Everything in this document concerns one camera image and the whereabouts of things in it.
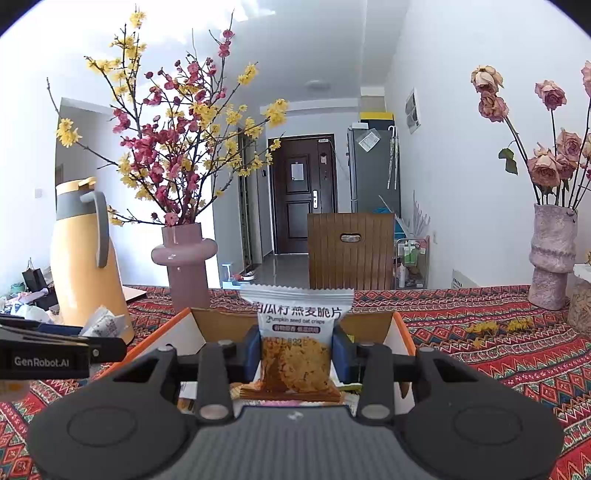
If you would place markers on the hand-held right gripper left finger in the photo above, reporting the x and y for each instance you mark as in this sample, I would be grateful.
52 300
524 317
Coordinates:
253 355

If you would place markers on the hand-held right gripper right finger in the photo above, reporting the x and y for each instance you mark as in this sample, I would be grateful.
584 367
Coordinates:
342 355

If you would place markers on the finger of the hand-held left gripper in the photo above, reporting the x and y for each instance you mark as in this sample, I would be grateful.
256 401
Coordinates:
55 328
106 350

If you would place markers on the white snack packet red print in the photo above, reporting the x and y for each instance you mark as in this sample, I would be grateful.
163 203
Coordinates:
104 323

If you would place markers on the oat crisp packet orange base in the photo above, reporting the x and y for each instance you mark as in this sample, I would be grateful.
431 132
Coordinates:
295 350

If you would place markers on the red cardboard box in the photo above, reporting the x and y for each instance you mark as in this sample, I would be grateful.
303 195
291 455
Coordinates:
217 330

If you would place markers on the white plastic bag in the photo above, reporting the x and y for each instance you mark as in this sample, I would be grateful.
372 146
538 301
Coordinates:
32 314

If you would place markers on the black paper bag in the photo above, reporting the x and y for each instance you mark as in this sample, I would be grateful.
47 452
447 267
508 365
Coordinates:
39 286

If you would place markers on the yellow thermos jug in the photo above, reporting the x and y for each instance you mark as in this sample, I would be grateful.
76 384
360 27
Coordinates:
78 286

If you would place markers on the storage cart with bottles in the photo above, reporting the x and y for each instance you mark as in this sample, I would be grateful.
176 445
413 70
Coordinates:
411 263

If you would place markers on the dark brown door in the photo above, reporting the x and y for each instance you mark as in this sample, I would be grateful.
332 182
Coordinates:
281 217

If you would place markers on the patterned red tablecloth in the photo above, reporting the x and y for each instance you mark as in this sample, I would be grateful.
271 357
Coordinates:
485 360

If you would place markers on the fallen yellow petals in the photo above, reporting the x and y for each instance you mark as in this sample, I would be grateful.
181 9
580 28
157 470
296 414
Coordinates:
485 328

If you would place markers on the grey refrigerator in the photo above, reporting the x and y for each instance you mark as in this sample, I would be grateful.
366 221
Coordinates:
369 180

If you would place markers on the white hanging umbrellas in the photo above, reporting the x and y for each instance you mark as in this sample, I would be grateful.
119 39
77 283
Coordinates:
393 157

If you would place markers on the yellow and pink blossom branches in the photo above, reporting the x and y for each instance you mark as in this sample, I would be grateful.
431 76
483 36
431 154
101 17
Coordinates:
166 152

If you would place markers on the textured pink vase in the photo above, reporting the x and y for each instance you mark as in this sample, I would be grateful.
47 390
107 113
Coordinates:
551 258

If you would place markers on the yellow box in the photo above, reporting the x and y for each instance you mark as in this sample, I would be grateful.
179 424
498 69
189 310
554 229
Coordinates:
376 119

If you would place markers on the clear food container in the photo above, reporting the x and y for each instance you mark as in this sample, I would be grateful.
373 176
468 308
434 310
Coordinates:
581 304

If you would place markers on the dried pink roses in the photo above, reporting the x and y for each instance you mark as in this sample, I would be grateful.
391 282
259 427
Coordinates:
549 161

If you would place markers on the white wall panel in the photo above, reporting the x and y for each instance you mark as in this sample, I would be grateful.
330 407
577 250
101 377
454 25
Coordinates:
413 110

